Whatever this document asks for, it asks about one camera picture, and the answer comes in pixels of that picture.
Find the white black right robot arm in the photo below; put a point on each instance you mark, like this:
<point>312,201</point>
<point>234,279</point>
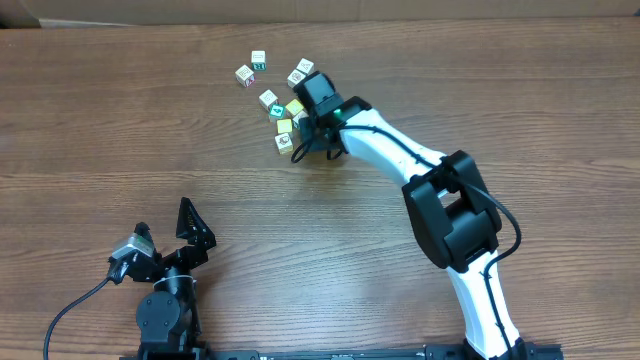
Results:
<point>454,219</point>

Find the green number four block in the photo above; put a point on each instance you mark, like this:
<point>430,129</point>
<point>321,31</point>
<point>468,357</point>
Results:
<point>276,112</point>

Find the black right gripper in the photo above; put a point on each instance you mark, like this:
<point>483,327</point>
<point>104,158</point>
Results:
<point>310,135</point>

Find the white acorn picture block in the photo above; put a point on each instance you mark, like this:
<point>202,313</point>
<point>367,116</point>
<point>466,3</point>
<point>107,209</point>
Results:
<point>284,143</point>

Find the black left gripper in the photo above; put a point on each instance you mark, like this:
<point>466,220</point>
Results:
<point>170,257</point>

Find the yellow block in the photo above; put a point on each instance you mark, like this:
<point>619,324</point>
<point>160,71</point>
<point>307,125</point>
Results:
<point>284,126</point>
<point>294,107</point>

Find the white block red side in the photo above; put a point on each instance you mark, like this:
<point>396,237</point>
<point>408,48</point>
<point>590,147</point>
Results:
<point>245,76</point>

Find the white block green side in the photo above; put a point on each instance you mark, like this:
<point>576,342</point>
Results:
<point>258,60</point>

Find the white block red trim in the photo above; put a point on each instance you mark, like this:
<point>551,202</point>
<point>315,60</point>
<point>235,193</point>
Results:
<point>268,99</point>

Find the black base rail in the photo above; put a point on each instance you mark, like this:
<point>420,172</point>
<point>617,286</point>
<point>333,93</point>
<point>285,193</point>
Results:
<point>526,351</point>

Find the brown cardboard backdrop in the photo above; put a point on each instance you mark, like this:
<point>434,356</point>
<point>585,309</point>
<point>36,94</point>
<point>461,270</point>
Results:
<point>67,13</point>

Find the white block blue side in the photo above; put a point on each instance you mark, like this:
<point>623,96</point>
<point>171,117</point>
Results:
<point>295,77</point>

